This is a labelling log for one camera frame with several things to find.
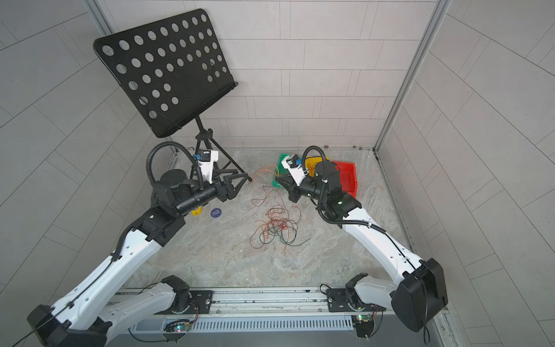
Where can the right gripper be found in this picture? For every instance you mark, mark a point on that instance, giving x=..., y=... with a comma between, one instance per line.
x=295, y=190

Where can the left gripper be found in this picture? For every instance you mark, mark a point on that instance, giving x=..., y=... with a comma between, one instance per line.
x=222, y=189

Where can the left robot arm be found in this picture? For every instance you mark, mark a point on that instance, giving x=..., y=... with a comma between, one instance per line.
x=84, y=316

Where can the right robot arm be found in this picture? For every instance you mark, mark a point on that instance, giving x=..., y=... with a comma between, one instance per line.
x=340, y=209

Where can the green plastic bin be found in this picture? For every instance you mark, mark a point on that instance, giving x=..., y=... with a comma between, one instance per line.
x=280, y=171

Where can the purple round token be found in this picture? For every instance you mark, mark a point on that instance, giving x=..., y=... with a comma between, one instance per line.
x=216, y=213

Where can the yellow plastic bin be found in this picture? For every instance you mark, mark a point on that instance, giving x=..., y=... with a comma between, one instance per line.
x=312, y=164

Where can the yellow triangular plastic block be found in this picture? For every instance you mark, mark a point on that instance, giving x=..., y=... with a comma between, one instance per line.
x=197, y=211

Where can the red plastic bin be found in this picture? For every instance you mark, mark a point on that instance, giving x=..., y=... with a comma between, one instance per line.
x=344, y=178

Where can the black perforated music stand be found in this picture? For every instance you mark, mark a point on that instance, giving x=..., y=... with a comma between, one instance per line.
x=172, y=70

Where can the left green circuit board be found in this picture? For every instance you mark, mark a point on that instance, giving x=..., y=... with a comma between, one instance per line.
x=179, y=326

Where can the green circuit board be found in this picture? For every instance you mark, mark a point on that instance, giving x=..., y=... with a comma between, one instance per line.
x=179, y=326
x=363, y=326

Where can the right green circuit board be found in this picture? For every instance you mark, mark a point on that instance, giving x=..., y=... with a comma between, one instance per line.
x=363, y=326

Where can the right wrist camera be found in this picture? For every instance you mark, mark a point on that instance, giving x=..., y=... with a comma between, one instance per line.
x=293, y=164

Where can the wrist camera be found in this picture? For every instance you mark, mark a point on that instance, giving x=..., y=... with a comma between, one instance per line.
x=293, y=164
x=206, y=160

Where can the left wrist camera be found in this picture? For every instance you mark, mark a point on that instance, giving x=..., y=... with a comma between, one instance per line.
x=206, y=160

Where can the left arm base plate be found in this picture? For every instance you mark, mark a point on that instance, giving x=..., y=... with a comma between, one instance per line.
x=197, y=300

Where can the aluminium mounting rail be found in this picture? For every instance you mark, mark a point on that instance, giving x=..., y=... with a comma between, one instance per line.
x=277, y=301

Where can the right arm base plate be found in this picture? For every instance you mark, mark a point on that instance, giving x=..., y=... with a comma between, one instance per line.
x=338, y=301

